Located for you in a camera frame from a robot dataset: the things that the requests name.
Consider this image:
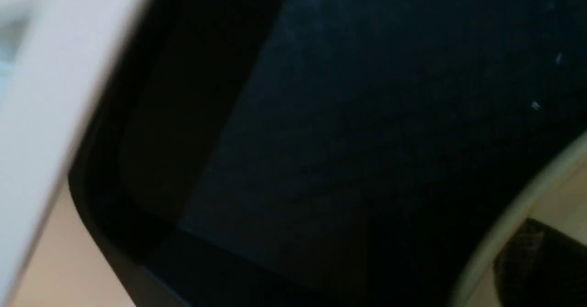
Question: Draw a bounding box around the black table mat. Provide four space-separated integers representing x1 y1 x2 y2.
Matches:
68 0 586 307

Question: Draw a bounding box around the large white plastic bin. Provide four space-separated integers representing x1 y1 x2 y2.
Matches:
0 0 150 307

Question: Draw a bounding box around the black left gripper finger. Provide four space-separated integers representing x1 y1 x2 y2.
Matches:
493 219 587 307

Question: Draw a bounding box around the beige noodle bowl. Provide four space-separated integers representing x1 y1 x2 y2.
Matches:
447 134 587 307

